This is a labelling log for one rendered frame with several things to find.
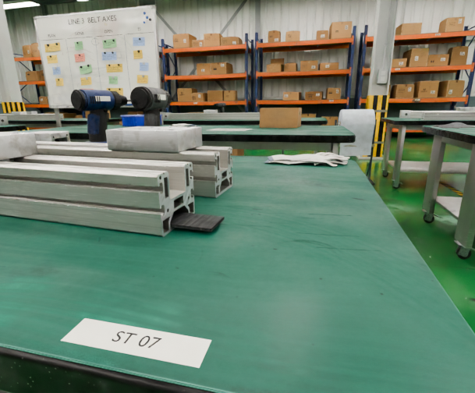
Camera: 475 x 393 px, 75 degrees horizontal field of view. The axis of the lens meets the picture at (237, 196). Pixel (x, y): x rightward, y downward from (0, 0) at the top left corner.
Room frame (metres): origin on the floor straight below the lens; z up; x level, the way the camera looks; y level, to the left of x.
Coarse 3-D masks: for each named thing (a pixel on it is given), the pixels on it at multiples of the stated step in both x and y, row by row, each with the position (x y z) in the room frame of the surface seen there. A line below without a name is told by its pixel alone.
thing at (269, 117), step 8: (88, 112) 5.03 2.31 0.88; (264, 112) 2.52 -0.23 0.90; (272, 112) 2.50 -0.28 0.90; (280, 112) 2.48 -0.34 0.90; (288, 112) 2.46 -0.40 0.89; (296, 112) 2.44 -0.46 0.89; (264, 120) 2.52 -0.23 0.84; (272, 120) 2.49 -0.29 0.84; (280, 120) 2.47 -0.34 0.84; (288, 120) 2.45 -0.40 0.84; (296, 120) 2.43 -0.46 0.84; (232, 152) 4.14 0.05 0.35; (240, 152) 4.26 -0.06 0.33
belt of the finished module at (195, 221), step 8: (176, 216) 0.44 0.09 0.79; (184, 216) 0.44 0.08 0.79; (192, 216) 0.44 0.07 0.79; (200, 216) 0.44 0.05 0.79; (208, 216) 0.43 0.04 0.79; (216, 216) 0.43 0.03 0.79; (176, 224) 0.40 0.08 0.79; (184, 224) 0.40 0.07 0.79; (192, 224) 0.40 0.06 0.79; (200, 224) 0.40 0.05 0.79; (208, 224) 0.40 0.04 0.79; (216, 224) 0.40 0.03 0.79
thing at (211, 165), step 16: (48, 144) 0.78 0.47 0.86; (64, 144) 0.76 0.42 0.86; (80, 144) 0.75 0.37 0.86; (96, 144) 0.73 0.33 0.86; (160, 160) 0.61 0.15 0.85; (176, 160) 0.60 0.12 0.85; (192, 160) 0.58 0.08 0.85; (208, 160) 0.56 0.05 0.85; (224, 160) 0.63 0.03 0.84; (208, 176) 0.57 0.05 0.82; (224, 176) 0.62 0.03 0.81; (192, 192) 0.58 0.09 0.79; (208, 192) 0.57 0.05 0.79
